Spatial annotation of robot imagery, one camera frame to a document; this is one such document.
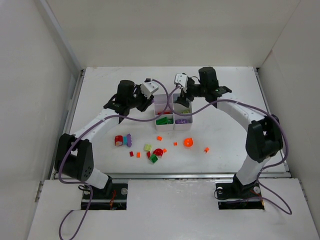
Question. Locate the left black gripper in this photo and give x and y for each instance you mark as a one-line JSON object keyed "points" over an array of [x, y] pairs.
{"points": [[145, 103]]}

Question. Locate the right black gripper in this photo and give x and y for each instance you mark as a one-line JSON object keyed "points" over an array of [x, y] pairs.
{"points": [[183, 98]]}

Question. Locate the lime pink lego brick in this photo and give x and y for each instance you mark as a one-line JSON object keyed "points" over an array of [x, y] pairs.
{"points": [[186, 111]]}

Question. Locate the red lego brick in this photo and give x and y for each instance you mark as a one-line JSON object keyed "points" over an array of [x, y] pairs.
{"points": [[164, 113]]}

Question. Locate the green lego plate piece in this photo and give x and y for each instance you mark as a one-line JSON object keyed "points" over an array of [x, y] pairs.
{"points": [[162, 121]]}

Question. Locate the purple lego block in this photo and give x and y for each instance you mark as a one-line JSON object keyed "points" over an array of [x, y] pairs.
{"points": [[181, 121]]}

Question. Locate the green lego brick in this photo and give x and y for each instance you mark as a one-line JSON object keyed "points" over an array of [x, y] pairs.
{"points": [[170, 121], [153, 158]]}

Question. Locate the purple flower lego piece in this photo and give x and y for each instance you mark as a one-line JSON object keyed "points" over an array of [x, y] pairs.
{"points": [[127, 140]]}

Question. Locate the red cylinder lego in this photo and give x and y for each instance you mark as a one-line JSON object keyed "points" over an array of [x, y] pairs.
{"points": [[118, 140]]}

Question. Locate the orange teardrop lego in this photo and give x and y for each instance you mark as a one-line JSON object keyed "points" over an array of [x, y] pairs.
{"points": [[188, 142]]}

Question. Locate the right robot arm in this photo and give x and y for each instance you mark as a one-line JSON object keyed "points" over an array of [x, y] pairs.
{"points": [[263, 140]]}

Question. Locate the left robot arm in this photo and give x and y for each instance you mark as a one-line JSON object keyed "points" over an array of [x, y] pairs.
{"points": [[75, 151]]}

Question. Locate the left white compartment tray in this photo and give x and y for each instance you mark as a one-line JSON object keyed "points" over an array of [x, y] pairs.
{"points": [[160, 105]]}

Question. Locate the white compartment tray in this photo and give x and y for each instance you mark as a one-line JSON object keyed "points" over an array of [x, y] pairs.
{"points": [[178, 108], [160, 105]]}

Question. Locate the right white compartment tray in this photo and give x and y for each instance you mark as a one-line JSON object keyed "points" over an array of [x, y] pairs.
{"points": [[178, 108]]}

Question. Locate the red dome lego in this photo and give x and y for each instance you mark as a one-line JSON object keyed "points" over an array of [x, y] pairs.
{"points": [[158, 152]]}

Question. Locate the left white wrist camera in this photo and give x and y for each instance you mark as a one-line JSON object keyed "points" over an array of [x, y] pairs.
{"points": [[148, 88]]}

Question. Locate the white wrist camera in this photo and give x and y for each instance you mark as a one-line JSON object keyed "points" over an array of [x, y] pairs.
{"points": [[148, 88], [181, 81]]}

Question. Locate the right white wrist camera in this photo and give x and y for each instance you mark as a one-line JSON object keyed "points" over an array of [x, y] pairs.
{"points": [[181, 81]]}

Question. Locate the metal rail front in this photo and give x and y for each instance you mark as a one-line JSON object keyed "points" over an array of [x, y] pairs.
{"points": [[142, 176]]}

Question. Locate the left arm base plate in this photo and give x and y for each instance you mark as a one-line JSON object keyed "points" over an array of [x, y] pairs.
{"points": [[113, 199]]}

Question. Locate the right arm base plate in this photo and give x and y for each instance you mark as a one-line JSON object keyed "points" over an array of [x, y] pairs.
{"points": [[230, 197]]}

